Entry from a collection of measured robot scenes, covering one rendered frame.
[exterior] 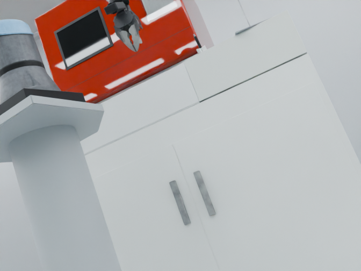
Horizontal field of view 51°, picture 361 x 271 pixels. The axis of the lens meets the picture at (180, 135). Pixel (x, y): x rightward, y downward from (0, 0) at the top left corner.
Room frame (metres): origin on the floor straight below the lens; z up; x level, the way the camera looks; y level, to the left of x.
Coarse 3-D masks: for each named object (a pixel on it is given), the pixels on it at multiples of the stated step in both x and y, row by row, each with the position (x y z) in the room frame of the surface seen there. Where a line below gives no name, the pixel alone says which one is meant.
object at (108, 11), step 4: (108, 4) 1.14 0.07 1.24; (112, 4) 1.13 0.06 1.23; (116, 4) 1.13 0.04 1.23; (120, 4) 1.18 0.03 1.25; (124, 4) 1.22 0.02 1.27; (104, 8) 1.14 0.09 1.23; (108, 8) 1.14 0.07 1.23; (112, 8) 1.14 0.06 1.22; (116, 8) 1.14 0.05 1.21; (120, 8) 1.17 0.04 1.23; (124, 8) 1.21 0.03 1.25; (108, 12) 1.14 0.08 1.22; (112, 12) 1.15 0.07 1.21; (116, 12) 1.23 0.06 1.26
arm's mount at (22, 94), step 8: (24, 88) 0.75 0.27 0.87; (16, 96) 0.75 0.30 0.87; (24, 96) 0.75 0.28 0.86; (48, 96) 0.80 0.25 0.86; (56, 96) 0.82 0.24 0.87; (64, 96) 0.85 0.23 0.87; (72, 96) 0.87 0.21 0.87; (80, 96) 0.90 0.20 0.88; (0, 104) 0.78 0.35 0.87; (8, 104) 0.77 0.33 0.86; (0, 112) 0.78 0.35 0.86
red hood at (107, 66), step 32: (96, 0) 1.81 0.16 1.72; (160, 0) 1.73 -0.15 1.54; (192, 0) 2.23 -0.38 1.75; (64, 32) 1.87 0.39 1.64; (96, 32) 1.82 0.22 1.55; (160, 32) 1.75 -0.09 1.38; (192, 32) 1.71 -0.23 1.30; (64, 64) 1.88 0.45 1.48; (96, 64) 1.84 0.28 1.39; (128, 64) 1.80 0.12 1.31; (160, 64) 1.76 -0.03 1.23; (96, 96) 1.86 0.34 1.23
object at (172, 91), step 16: (160, 80) 1.17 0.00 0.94; (176, 80) 1.16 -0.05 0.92; (128, 96) 1.20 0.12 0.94; (144, 96) 1.19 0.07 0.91; (160, 96) 1.18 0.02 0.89; (176, 96) 1.17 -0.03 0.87; (192, 96) 1.15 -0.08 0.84; (112, 112) 1.22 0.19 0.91; (128, 112) 1.21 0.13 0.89; (144, 112) 1.20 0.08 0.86; (160, 112) 1.18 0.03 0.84; (112, 128) 1.23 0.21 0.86; (128, 128) 1.21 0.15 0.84; (96, 144) 1.25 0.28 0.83
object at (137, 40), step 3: (132, 27) 1.22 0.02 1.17; (129, 30) 1.22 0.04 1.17; (132, 30) 1.22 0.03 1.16; (135, 30) 1.21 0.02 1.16; (132, 33) 1.22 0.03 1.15; (135, 33) 1.22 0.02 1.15; (132, 36) 1.22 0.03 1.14; (135, 36) 1.22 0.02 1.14; (138, 36) 1.22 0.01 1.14; (132, 39) 1.22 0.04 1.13; (135, 39) 1.22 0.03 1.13; (138, 39) 1.22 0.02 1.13; (135, 42) 1.22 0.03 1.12; (138, 42) 1.22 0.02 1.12; (141, 42) 1.26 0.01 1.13; (135, 45) 1.22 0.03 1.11; (138, 45) 1.23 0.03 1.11; (135, 48) 1.23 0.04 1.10; (138, 48) 1.23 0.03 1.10
